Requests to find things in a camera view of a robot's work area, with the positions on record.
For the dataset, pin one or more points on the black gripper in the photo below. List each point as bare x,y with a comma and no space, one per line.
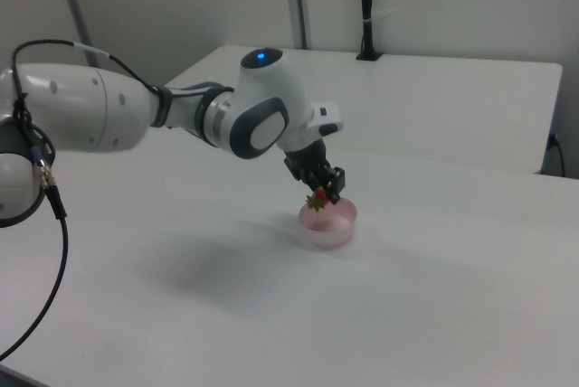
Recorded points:
307,158

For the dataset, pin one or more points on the red strawberry with green leaves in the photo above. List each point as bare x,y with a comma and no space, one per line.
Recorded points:
322,197

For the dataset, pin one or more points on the pink bowl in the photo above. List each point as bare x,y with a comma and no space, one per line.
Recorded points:
332,229

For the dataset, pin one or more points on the black clamped pole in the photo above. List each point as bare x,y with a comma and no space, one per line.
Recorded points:
367,2

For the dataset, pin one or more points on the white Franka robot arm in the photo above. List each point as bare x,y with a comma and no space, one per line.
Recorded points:
68,106

